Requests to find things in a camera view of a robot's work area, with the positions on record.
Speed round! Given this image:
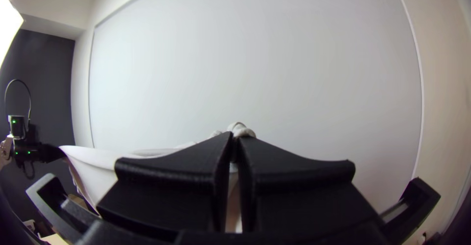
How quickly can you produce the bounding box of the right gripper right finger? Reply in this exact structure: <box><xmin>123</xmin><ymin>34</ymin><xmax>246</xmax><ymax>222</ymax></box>
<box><xmin>237</xmin><ymin>136</ymin><xmax>383</xmax><ymax>237</ymax></box>

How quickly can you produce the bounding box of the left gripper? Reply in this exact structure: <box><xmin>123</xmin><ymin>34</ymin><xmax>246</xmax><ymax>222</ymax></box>
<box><xmin>26</xmin><ymin>142</ymin><xmax>68</xmax><ymax>164</ymax></box>

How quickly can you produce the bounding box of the black cable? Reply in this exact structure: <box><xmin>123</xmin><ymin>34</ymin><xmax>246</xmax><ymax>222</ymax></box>
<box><xmin>4</xmin><ymin>78</ymin><xmax>33</xmax><ymax>128</ymax></box>

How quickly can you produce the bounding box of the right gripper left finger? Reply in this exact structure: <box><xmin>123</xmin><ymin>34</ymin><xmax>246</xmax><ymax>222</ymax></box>
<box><xmin>95</xmin><ymin>131</ymin><xmax>235</xmax><ymax>240</ymax></box>

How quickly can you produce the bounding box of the grey t-shirt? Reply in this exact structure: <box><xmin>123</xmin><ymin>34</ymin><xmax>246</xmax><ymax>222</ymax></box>
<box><xmin>58</xmin><ymin>121</ymin><xmax>258</xmax><ymax>235</ymax></box>

